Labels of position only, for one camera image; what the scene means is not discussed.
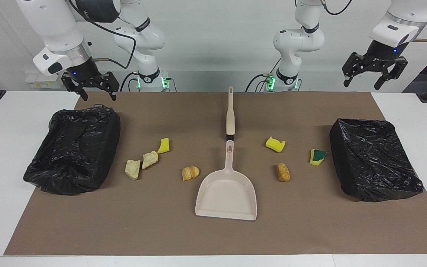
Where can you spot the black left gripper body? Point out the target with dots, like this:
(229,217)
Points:
(382,53)

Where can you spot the yellow and green sponge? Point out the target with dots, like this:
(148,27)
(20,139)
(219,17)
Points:
(317,157)

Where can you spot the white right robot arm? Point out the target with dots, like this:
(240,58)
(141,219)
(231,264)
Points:
(54,22)

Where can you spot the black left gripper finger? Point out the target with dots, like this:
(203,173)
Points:
(354,65)
(397,66)

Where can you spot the brown toy bread roll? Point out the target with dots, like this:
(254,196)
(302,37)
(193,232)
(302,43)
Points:
(283,172)

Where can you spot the white wall socket boxes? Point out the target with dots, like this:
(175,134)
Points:
(39,82)

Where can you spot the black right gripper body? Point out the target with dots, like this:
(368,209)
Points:
(83,72)

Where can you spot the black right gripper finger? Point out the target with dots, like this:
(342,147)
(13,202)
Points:
(77,89)
(111,83)

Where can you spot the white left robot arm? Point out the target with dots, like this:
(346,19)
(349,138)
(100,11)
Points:
(298,40)

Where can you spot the small yellow sponge piece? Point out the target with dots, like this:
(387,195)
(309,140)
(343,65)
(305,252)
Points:
(164,146)

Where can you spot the brown table mat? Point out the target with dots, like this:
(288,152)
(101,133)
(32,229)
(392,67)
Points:
(198,237)

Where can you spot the bin with black bag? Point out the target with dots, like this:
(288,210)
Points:
(72,152)
(373,159)

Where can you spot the beige plastic dustpan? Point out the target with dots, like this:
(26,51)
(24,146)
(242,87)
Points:
(226,193)

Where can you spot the curled yellow sponge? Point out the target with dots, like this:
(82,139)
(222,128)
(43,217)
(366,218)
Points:
(275,144)

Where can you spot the orange toy croissant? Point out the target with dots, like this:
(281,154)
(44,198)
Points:
(190,173)

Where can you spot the beige brush black bristles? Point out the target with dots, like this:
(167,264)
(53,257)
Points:
(230,118)

